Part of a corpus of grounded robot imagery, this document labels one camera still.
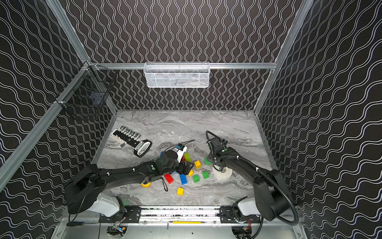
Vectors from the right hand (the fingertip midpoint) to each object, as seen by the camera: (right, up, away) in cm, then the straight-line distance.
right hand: (213, 158), depth 89 cm
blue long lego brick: (-18, -11, -4) cm, 22 cm away
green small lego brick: (-11, -11, -4) cm, 16 cm away
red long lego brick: (-26, -11, -4) cm, 29 cm away
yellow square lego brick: (-10, -4, -2) cm, 11 cm away
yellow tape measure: (-39, -14, -7) cm, 42 cm away
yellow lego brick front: (-19, -16, -9) cm, 27 cm away
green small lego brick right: (-5, -9, -2) cm, 11 cm away
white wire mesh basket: (-24, +54, +13) cm, 61 cm away
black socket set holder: (-61, +12, +17) cm, 65 cm away
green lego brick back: (-4, -3, +3) cm, 6 cm away
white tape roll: (+4, -10, -2) cm, 10 cm away
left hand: (-13, -2, -9) cm, 16 cm away
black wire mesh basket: (-80, +46, +8) cm, 92 cm away
